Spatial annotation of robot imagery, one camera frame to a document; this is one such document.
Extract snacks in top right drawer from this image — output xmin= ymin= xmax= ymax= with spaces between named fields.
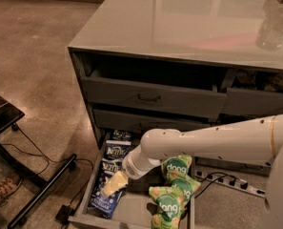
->
xmin=233 ymin=70 xmax=283 ymax=93

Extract white power strip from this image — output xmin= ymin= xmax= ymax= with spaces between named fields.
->
xmin=195 ymin=171 xmax=266 ymax=198

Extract green dang bag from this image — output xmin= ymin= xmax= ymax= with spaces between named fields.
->
xmin=167 ymin=170 xmax=201 ymax=204
xmin=161 ymin=155 xmax=192 ymax=177
xmin=149 ymin=186 xmax=184 ymax=229

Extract blue kettle chip bag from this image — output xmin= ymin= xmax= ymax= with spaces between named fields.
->
xmin=111 ymin=130 xmax=132 ymax=141
xmin=89 ymin=174 xmax=122 ymax=219
xmin=101 ymin=158 xmax=123 ymax=177
xmin=104 ymin=140 xmax=131 ymax=160

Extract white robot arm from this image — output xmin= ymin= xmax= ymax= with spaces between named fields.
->
xmin=103 ymin=114 xmax=283 ymax=229

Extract black rolling stand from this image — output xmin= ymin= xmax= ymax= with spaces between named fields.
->
xmin=0 ymin=96 xmax=76 ymax=229

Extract bottom left open drawer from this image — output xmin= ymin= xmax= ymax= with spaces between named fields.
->
xmin=69 ymin=129 xmax=192 ymax=229

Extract thin black floor cable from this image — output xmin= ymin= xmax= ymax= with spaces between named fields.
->
xmin=0 ymin=124 xmax=94 ymax=208

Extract grey drawer cabinet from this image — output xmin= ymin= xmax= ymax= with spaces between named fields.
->
xmin=67 ymin=0 xmax=283 ymax=177

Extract black power cable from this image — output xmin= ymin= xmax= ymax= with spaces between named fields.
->
xmin=194 ymin=171 xmax=241 ymax=199

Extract bottom right grey drawer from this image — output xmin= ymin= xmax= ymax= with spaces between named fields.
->
xmin=195 ymin=157 xmax=272 ymax=177

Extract middle left grey drawer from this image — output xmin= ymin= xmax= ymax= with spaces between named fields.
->
xmin=93 ymin=109 xmax=209 ymax=133

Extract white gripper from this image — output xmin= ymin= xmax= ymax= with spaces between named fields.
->
xmin=101 ymin=145 xmax=161 ymax=198

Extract grey drawer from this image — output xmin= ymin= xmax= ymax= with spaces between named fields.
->
xmin=195 ymin=157 xmax=272 ymax=177
xmin=80 ymin=70 xmax=227 ymax=118
xmin=93 ymin=109 xmax=209 ymax=133
xmin=223 ymin=78 xmax=283 ymax=117

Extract brown shoe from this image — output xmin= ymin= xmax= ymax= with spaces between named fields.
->
xmin=0 ymin=173 xmax=22 ymax=204

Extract black power adapter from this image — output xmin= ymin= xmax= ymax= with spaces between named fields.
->
xmin=55 ymin=205 xmax=74 ymax=225

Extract top right grey drawer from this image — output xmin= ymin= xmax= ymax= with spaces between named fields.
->
xmin=223 ymin=78 xmax=283 ymax=117

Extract middle green Dang bag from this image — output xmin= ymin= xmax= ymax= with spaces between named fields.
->
xmin=167 ymin=170 xmax=201 ymax=204

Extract rear green Dang bag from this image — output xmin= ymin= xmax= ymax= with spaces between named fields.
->
xmin=161 ymin=155 xmax=192 ymax=177

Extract top left grey drawer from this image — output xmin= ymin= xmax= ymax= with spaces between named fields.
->
xmin=80 ymin=70 xmax=227 ymax=118

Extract front green Dang bag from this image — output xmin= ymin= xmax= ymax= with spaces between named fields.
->
xmin=149 ymin=186 xmax=184 ymax=229

